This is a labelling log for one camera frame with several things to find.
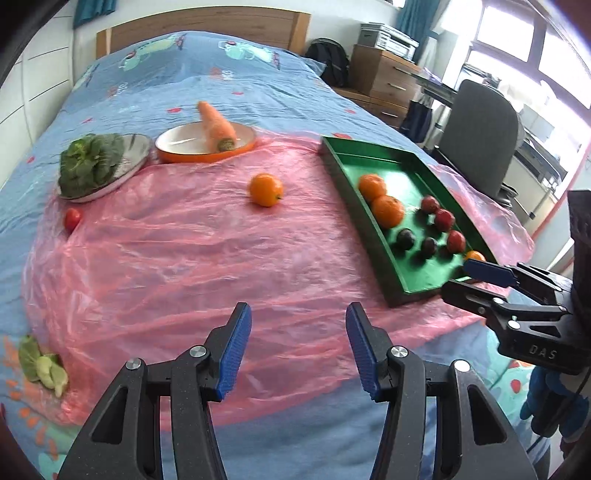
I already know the large orange mandarin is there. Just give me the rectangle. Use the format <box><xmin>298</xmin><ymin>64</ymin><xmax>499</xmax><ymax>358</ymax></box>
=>
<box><xmin>358</xmin><ymin>174</ymin><xmax>387</xmax><ymax>204</ymax></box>

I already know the blue cartoon bed sheet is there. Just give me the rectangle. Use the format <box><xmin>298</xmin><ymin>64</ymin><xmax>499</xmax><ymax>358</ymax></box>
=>
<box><xmin>1</xmin><ymin>32</ymin><xmax>548</xmax><ymax>479</ymax></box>

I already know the low wooden nightstand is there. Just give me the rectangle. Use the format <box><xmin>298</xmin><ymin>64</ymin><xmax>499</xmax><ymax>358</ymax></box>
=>
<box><xmin>332</xmin><ymin>87</ymin><xmax>372</xmax><ymax>110</ymax></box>

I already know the grey desk chair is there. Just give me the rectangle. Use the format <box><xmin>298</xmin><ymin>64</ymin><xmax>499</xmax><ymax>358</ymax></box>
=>
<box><xmin>431</xmin><ymin>80</ymin><xmax>519</xmax><ymax>209</ymax></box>

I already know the black backpack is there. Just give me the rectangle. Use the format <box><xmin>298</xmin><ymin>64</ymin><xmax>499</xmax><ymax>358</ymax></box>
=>
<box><xmin>305</xmin><ymin>38</ymin><xmax>349</xmax><ymax>88</ymax></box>

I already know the dark green leafy vegetable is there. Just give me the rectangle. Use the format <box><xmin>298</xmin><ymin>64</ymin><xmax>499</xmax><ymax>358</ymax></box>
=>
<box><xmin>58</xmin><ymin>134</ymin><xmax>124</xmax><ymax>199</ymax></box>

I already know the wooden headboard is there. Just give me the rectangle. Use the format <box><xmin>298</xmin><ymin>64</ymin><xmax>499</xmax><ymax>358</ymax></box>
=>
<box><xmin>95</xmin><ymin>6</ymin><xmax>311</xmax><ymax>59</ymax></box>

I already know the light green bok choy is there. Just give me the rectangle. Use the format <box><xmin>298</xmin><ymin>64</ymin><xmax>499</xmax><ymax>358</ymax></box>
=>
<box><xmin>18</xmin><ymin>335</ymin><xmax>69</xmax><ymax>398</ymax></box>

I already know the navy tote bag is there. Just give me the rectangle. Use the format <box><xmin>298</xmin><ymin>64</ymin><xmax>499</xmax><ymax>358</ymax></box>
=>
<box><xmin>399</xmin><ymin>101</ymin><xmax>433</xmax><ymax>143</ymax></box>

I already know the wooden drawer cabinet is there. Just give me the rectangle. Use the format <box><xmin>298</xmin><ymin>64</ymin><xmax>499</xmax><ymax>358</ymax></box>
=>
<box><xmin>349</xmin><ymin>44</ymin><xmax>421</xmax><ymax>129</ymax></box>

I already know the red plum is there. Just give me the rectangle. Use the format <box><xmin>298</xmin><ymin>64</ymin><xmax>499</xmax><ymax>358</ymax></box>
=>
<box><xmin>421</xmin><ymin>195</ymin><xmax>441</xmax><ymax>215</ymax></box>
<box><xmin>434</xmin><ymin>209</ymin><xmax>456</xmax><ymax>232</ymax></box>
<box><xmin>446</xmin><ymin>230</ymin><xmax>466</xmax><ymax>254</ymax></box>
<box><xmin>63</xmin><ymin>208</ymin><xmax>83</xmax><ymax>234</ymax></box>

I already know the white printer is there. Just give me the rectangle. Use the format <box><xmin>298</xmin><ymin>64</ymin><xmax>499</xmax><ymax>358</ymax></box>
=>
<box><xmin>356</xmin><ymin>22</ymin><xmax>419</xmax><ymax>61</ymax></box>

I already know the dark purple plum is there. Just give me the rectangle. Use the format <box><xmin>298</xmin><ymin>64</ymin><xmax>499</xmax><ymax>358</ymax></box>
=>
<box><xmin>420</xmin><ymin>237</ymin><xmax>438</xmax><ymax>259</ymax></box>

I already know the teal curtain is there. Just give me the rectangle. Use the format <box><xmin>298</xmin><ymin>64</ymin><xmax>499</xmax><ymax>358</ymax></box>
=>
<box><xmin>73</xmin><ymin>0</ymin><xmax>117</xmax><ymax>29</ymax></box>

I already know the desk with clutter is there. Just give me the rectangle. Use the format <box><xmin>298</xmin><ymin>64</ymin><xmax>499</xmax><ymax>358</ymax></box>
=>
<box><xmin>413</xmin><ymin>63</ymin><xmax>567</xmax><ymax>189</ymax></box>

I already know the orange rimmed white dish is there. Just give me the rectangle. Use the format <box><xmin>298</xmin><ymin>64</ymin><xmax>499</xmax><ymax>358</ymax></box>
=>
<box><xmin>154</xmin><ymin>122</ymin><xmax>256</xmax><ymax>163</ymax></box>

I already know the blue gloved right hand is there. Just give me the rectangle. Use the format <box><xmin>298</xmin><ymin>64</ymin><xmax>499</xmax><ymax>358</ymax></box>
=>
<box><xmin>520</xmin><ymin>366</ymin><xmax>590</xmax><ymax>443</ymax></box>

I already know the green rectangular tray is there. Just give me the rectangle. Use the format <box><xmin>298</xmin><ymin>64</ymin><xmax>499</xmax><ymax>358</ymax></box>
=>
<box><xmin>320</xmin><ymin>137</ymin><xmax>497</xmax><ymax>307</ymax></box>

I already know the pink plastic sheet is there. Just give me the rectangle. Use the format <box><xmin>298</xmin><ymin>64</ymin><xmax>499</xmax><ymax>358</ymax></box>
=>
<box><xmin>21</xmin><ymin>128</ymin><xmax>536</xmax><ymax>428</ymax></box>

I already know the orange carrot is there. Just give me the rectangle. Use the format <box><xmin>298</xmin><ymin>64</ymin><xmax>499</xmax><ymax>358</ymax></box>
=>
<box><xmin>197</xmin><ymin>101</ymin><xmax>238</xmax><ymax>153</ymax></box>

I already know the white wardrobe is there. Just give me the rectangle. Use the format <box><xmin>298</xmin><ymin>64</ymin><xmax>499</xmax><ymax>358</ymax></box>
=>
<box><xmin>0</xmin><ymin>1</ymin><xmax>76</xmax><ymax>182</ymax></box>

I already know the small orange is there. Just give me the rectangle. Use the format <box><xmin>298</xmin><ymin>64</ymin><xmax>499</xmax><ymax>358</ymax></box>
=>
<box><xmin>465</xmin><ymin>250</ymin><xmax>486</xmax><ymax>262</ymax></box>
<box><xmin>249</xmin><ymin>173</ymin><xmax>283</xmax><ymax>208</ymax></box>

